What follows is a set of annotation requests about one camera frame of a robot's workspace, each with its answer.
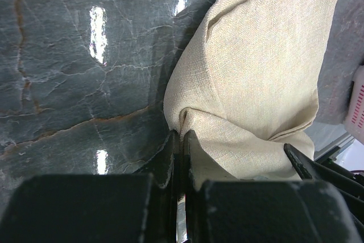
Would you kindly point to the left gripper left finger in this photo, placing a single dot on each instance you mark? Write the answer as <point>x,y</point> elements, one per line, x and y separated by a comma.
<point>161,165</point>

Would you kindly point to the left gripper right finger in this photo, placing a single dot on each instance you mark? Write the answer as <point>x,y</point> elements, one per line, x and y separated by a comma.
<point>201,171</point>

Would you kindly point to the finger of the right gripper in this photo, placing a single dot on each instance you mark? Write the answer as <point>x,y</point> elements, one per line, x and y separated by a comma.
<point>344,180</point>

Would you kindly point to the beige cloth napkin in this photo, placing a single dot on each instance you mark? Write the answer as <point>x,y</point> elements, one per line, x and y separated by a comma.
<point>246,83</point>

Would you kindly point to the white plastic basket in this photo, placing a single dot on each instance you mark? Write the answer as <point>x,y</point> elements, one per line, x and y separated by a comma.
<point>354,120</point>

